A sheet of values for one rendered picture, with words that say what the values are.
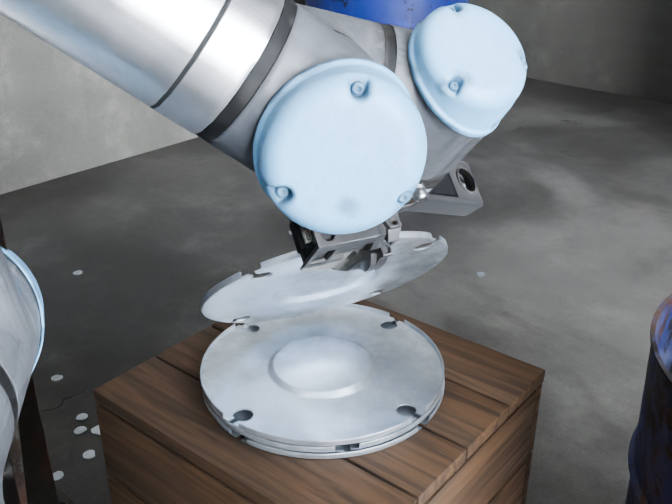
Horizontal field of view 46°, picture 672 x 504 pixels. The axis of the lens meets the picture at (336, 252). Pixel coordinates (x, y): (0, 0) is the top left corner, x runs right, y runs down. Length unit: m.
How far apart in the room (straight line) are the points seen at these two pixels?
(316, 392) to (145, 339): 0.88
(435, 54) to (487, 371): 0.59
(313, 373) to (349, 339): 0.09
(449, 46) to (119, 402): 0.63
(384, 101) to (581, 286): 1.68
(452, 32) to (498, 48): 0.03
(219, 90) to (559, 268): 1.77
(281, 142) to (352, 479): 0.55
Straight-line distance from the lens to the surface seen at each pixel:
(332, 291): 0.97
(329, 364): 0.95
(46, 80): 2.64
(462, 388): 0.96
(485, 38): 0.50
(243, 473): 0.84
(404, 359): 0.97
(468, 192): 0.70
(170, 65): 0.33
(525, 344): 1.72
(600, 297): 1.95
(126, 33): 0.33
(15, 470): 1.13
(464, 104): 0.47
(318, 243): 0.63
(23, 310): 0.58
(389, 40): 0.49
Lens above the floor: 0.91
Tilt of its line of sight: 26 degrees down
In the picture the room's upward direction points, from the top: straight up
